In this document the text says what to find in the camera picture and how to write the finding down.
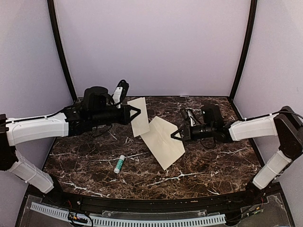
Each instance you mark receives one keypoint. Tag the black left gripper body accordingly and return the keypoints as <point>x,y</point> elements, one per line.
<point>102,118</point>

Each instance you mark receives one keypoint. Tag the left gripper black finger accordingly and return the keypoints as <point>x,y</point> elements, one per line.
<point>134,110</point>
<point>133,115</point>

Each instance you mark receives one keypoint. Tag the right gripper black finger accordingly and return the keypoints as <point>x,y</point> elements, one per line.
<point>176,137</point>
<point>177,133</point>

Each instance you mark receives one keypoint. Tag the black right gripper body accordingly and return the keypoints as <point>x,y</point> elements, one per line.
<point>207,133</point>

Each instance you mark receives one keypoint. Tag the lined paper letter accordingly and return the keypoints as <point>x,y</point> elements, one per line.
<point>140,124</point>

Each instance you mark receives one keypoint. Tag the cream paper envelope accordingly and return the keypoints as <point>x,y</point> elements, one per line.
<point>165,149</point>

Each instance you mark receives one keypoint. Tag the green white glue stick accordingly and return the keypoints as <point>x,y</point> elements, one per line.
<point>119,164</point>

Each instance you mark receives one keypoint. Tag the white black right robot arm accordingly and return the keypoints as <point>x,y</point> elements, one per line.
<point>284,124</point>

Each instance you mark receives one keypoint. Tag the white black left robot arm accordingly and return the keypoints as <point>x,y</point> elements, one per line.
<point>97,108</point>

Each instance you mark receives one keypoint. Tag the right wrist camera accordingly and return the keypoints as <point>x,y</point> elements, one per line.
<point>188,116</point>

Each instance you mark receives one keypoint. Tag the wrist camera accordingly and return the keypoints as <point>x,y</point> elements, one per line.
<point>188,116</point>
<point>120,92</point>

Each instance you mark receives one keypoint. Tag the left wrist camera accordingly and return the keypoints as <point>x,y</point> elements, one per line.
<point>120,92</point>

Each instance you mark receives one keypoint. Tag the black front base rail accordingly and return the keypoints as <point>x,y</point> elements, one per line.
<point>273,199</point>

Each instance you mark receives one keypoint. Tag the white slotted cable duct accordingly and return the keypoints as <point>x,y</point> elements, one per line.
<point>128,219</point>

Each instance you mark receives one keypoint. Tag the black enclosure frame post left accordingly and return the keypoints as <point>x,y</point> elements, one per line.
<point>60,50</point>

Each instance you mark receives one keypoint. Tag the black enclosure frame post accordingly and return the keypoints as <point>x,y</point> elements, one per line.
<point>245,48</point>
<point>60,50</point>

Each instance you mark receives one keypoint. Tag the black enclosure frame post right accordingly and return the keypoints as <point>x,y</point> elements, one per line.
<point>245,48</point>

